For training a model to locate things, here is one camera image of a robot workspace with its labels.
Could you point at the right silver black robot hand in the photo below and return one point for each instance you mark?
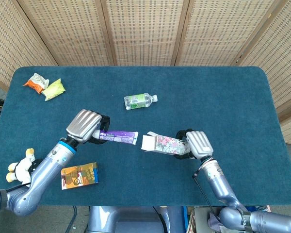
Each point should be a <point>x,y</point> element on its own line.
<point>200,144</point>

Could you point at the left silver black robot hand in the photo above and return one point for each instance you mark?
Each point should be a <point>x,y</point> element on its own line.
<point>83,125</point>

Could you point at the floral patterned white box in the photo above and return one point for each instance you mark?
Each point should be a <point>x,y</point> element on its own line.
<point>165,144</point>

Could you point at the purple white toothpaste tube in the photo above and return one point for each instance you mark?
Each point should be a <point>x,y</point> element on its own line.
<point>121,137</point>

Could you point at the yellow orange biscuit box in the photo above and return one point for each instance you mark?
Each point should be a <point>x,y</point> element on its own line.
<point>80,176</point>

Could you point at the gray bin with lavender cloth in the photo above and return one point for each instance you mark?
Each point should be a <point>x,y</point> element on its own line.
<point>201,218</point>

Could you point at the blue carpet table cover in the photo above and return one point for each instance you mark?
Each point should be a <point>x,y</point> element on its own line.
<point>184,109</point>

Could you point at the yellow-green snack packet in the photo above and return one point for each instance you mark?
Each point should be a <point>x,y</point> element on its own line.
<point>53,90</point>

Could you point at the clear water bottle green label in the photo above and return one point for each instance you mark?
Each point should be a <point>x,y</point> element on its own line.
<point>138,101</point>

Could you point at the orange white snack packet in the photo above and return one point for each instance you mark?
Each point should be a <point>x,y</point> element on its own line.
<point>35,83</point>

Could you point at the white yellow plush duck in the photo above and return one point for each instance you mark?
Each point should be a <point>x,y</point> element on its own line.
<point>21,170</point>

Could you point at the crumpled purple cloth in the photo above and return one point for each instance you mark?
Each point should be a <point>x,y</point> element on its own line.
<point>214,222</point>

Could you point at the woven rattan screen panel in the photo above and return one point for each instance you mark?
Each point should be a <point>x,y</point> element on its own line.
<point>9,43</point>
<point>215,31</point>
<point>145,31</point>
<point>281,53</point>
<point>70,31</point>

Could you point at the grey-blue robot torso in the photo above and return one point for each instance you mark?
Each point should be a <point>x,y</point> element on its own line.
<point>126,221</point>

